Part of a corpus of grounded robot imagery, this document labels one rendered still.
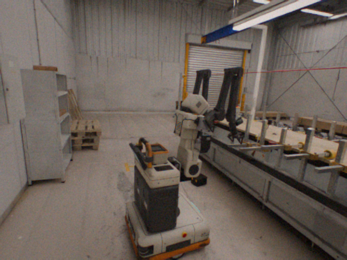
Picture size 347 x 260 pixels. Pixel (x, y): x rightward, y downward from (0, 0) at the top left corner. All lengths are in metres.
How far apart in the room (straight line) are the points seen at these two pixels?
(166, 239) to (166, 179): 0.51
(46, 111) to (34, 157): 0.66
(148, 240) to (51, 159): 1.97
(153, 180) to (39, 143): 2.04
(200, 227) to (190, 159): 0.60
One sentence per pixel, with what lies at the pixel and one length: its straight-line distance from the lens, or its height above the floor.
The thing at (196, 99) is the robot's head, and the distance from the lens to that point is 1.73.
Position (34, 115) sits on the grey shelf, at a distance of 3.15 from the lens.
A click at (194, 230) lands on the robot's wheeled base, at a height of 0.25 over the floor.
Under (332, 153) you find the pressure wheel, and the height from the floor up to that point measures 0.96.
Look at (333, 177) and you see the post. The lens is 1.96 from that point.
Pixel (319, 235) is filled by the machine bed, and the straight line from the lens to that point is 2.50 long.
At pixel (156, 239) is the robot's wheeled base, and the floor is 0.26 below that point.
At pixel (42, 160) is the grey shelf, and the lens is 3.29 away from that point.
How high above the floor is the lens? 1.47
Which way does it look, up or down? 14 degrees down
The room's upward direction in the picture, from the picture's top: 3 degrees clockwise
